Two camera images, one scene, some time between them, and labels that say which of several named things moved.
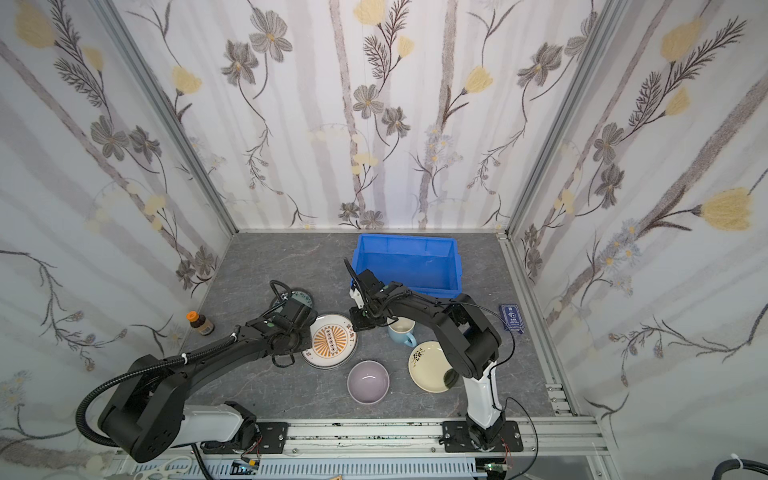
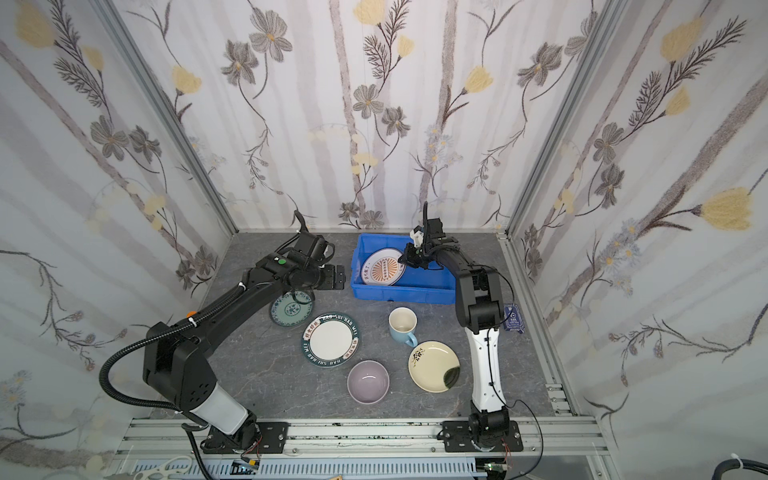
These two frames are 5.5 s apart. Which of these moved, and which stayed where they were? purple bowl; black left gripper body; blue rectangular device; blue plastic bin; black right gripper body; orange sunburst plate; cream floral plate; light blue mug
Moved: black right gripper body; orange sunburst plate; black left gripper body
Stayed: purple bowl; light blue mug; blue rectangular device; blue plastic bin; cream floral plate
